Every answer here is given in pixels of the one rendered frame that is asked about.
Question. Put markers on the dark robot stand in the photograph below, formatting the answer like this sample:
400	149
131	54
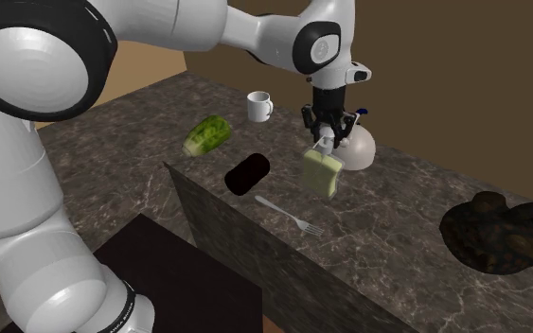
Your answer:
173	281

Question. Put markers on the black cylinder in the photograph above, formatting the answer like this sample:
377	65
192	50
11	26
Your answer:
246	174

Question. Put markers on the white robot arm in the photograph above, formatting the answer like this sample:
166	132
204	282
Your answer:
21	193

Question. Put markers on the silver fork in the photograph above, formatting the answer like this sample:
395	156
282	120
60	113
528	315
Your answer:
289	217

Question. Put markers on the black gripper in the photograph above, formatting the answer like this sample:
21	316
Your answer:
328	102

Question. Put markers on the white mug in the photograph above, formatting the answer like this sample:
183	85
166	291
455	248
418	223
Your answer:
258	107

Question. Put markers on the green cabbage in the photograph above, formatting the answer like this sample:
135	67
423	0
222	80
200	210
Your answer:
208	134

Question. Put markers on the white dome-shaped kettle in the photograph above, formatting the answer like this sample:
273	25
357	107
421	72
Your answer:
359	150

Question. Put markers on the pale green soap dispenser bottle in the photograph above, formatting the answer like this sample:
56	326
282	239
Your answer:
322	174

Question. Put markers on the dark brown plush toy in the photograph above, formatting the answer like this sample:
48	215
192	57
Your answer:
492	235

